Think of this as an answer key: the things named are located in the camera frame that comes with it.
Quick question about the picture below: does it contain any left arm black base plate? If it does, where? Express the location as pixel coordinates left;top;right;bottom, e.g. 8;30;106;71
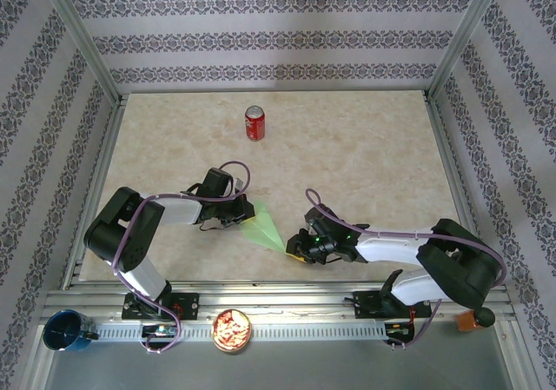
121;293;200;321

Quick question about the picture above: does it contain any aluminium side rail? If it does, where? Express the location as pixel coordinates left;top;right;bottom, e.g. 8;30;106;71
423;92;496;287
60;94;129;289

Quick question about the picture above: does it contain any red soda can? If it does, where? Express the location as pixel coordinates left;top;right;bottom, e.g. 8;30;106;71
243;104;267;142

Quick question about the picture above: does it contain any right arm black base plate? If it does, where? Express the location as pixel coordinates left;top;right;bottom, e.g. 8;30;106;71
354;289;433;321

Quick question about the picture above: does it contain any aluminium frame post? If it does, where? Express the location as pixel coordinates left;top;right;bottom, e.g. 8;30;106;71
427;0;509;102
33;0;123;104

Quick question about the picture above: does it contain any dark blue mug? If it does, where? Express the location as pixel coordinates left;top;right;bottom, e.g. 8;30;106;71
42;309;99;353

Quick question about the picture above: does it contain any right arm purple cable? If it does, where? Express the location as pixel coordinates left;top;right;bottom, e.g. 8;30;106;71
305;188;507;352

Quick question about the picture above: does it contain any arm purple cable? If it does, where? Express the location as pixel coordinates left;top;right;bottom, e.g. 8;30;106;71
111;160;253;356
305;188;507;352

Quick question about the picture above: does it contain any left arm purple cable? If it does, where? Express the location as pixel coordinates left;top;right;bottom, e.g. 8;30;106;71
111;160;253;356

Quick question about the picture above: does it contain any slotted white cable duct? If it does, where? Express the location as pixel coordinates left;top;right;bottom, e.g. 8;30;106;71
93;322;387;343

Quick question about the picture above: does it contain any open tin with food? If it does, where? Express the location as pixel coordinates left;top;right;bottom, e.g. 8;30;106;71
210;307;253;355

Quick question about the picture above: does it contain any aluminium front rail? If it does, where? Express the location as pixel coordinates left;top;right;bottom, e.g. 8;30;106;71
41;279;518;321

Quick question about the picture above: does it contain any brown jar with black lid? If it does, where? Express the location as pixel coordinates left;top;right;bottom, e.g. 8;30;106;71
453;307;496;334

